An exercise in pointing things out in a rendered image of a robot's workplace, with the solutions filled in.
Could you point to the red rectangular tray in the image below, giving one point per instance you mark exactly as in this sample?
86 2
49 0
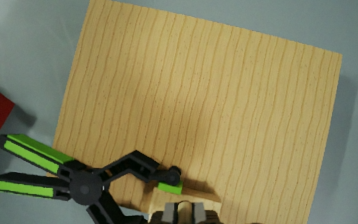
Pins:
5 108

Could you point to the tan wooden board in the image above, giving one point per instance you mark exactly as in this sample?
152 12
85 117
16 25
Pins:
242 114

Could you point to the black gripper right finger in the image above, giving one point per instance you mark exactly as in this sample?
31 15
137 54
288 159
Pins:
202 216

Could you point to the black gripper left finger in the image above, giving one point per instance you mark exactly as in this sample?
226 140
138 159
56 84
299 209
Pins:
170 215

